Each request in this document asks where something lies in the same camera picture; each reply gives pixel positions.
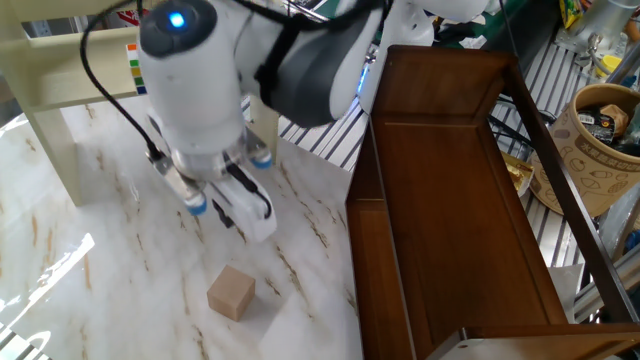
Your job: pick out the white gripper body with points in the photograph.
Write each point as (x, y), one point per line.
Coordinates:
(250, 215)

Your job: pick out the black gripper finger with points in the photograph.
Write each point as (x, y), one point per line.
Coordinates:
(223, 215)

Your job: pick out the light wooden cube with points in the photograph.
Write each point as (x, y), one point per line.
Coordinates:
(231, 292)

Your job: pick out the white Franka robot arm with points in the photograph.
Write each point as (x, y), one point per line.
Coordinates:
(195, 100)

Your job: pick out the brown wooden shelf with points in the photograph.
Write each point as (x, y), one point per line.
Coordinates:
(450, 210)

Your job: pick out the cream wooden shelf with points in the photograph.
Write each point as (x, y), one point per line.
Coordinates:
(55, 75)

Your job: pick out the marble pattern table sheet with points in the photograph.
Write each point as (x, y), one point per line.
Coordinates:
(150, 300)

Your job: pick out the Rubik's cube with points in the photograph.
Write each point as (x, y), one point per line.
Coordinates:
(135, 70)

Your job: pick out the red and white box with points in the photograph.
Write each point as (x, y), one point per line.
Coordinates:
(129, 17)

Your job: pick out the golden snack packet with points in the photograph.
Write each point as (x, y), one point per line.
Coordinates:
(517, 172)

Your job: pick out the white paper scrap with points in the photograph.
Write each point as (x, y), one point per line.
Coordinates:
(473, 42)

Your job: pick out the brown paper bucket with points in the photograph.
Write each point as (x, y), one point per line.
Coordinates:
(595, 170)

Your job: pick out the black snack wrapper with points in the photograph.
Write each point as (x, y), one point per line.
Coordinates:
(597, 125)

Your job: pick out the aluminium profile bar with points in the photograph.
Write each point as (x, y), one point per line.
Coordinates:
(610, 280)

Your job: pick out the crumpled brown paper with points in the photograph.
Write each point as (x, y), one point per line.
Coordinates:
(615, 117)

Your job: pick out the yellow green snack bag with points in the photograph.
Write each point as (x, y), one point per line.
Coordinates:
(571, 12)

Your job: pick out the yellow lid container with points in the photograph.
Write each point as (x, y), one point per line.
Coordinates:
(609, 65)

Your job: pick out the grey metal pole base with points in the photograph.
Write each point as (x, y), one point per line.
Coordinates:
(605, 20)

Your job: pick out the silver gripper mounted camera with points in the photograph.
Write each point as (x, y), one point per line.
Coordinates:
(180, 185)

